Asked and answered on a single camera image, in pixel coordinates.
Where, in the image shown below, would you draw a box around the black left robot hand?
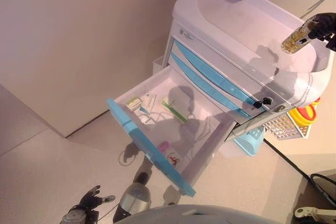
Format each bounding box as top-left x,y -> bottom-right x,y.
78,185 -> 116,212

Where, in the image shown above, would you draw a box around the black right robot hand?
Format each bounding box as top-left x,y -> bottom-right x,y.
298,12 -> 336,51

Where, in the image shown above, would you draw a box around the clear bottle of amber pills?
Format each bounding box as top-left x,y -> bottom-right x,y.
280,17 -> 320,55

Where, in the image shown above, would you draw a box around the blue front cart drawer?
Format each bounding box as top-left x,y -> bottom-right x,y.
169,51 -> 250,119
106,66 -> 237,198
172,38 -> 256,104

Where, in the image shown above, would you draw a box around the green white medicine box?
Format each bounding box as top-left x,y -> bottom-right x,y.
124,97 -> 143,112

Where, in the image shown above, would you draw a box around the yellow sharps container red lid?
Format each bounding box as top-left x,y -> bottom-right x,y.
307,97 -> 322,110
288,104 -> 318,128

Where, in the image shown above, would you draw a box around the white medical cart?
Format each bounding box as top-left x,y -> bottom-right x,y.
161,0 -> 336,141

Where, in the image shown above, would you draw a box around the small pink bottle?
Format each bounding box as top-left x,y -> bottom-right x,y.
157,141 -> 173,154

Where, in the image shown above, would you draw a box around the red scooter picture card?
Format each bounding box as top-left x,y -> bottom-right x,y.
166,150 -> 184,169

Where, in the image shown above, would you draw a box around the black cart lock keys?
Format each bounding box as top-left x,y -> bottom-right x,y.
251,97 -> 274,110

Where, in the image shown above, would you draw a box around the flat blue white packet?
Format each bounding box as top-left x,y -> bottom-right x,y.
138,105 -> 153,124

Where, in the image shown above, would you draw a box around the white mesh side basket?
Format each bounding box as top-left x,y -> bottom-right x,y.
260,110 -> 312,141

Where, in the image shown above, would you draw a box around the grey robot torso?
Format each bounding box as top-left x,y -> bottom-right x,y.
115,204 -> 295,224

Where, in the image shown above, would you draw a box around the green toothbrush packet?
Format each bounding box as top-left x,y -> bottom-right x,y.
159,97 -> 193,124

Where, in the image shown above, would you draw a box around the blue lid waste bin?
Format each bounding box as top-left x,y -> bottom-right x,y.
233,126 -> 265,158

